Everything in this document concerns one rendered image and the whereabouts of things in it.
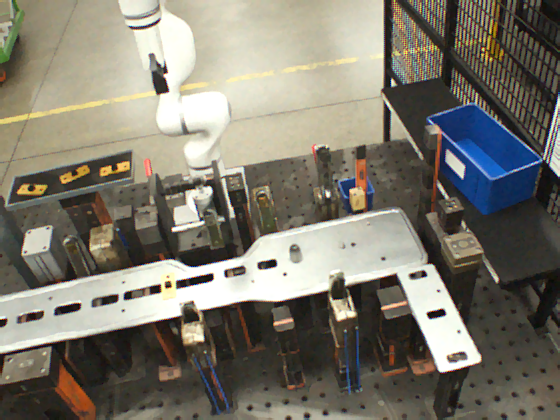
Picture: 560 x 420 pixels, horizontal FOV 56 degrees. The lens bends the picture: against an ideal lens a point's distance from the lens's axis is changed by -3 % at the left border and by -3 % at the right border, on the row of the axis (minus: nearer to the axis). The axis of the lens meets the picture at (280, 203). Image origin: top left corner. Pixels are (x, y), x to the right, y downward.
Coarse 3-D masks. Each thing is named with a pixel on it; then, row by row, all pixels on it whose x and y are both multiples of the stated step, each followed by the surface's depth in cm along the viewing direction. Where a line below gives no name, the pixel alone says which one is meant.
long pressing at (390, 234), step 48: (288, 240) 148; (336, 240) 146; (384, 240) 144; (48, 288) 145; (96, 288) 143; (192, 288) 140; (240, 288) 138; (288, 288) 136; (0, 336) 135; (48, 336) 134
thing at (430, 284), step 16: (400, 272) 135; (432, 272) 134; (416, 288) 131; (432, 288) 131; (416, 304) 128; (432, 304) 127; (448, 304) 127; (416, 320) 125; (432, 320) 124; (448, 320) 124; (432, 336) 121; (448, 336) 121; (464, 336) 120; (432, 352) 118; (448, 352) 118; (448, 368) 115
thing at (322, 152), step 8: (320, 152) 140; (328, 152) 139; (320, 160) 139; (328, 160) 139; (320, 168) 143; (328, 168) 144; (320, 176) 145; (328, 176) 146; (320, 184) 146; (328, 184) 148; (320, 192) 149
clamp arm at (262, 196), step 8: (256, 192) 148; (264, 192) 147; (256, 200) 148; (264, 200) 147; (264, 208) 149; (264, 216) 150; (272, 216) 151; (264, 224) 152; (272, 224) 152; (264, 232) 153
